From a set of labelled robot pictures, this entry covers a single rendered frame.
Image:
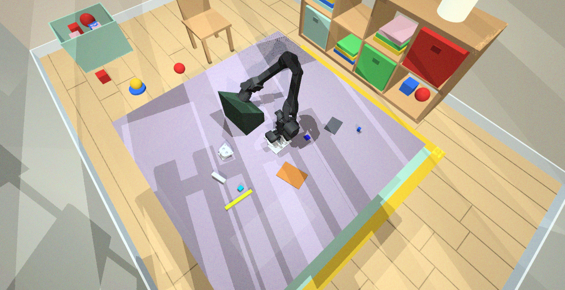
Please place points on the orange flat rectangular plate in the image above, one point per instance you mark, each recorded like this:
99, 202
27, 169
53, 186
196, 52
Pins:
292, 175

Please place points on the yellow flat bar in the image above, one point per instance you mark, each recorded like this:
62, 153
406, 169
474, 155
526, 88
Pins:
238, 199

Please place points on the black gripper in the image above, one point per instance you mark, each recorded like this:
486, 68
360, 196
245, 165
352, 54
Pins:
272, 136

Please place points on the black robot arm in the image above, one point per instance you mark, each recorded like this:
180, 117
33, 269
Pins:
290, 106

